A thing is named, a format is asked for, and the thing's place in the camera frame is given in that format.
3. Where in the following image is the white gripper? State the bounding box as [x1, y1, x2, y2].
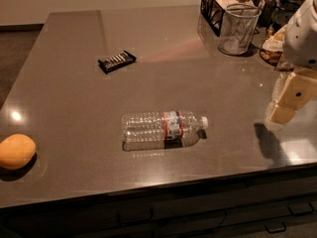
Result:
[267, 0, 317, 125]

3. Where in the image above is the clear plastic water bottle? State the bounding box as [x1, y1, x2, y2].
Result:
[122, 110, 209, 152]

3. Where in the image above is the black snack bar packet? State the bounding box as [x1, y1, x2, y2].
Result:
[98, 51, 137, 74]

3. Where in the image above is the orange fruit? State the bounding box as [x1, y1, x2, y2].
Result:
[0, 134, 36, 170]

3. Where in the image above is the black wire napkin holder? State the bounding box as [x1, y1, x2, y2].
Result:
[200, 0, 264, 36]

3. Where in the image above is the black drawer handle right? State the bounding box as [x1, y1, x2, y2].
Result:
[288, 202, 315, 216]

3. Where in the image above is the black drawer handle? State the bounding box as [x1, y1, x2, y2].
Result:
[288, 202, 315, 216]
[264, 222, 286, 234]
[117, 207, 154, 226]

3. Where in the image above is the black drawer handle lower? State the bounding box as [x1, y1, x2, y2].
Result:
[264, 222, 286, 234]

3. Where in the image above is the black drawer handle left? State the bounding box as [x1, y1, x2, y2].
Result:
[117, 207, 154, 226]

